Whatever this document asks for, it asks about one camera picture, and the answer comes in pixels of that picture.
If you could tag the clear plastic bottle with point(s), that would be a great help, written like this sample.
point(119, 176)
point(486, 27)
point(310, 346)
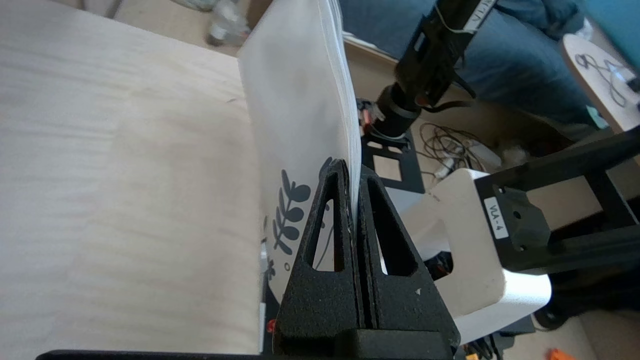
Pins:
point(227, 22)

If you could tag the round beige wooden board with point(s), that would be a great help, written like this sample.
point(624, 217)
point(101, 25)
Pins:
point(595, 80)

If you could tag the white horse-print zip pouch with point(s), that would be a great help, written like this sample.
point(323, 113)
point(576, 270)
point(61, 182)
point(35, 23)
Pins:
point(300, 100)

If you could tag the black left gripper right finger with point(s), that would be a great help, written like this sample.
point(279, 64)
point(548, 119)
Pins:
point(415, 310)

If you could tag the blue jeans person leg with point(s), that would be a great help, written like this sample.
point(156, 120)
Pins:
point(525, 65)

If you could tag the light wood desk with hutch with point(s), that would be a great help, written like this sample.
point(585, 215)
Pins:
point(125, 175)

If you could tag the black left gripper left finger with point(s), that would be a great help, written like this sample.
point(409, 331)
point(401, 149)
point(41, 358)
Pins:
point(320, 310)

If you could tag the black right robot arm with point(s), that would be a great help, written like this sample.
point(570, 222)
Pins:
point(430, 60)

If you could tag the white power plug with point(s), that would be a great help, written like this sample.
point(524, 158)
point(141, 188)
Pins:
point(444, 170)

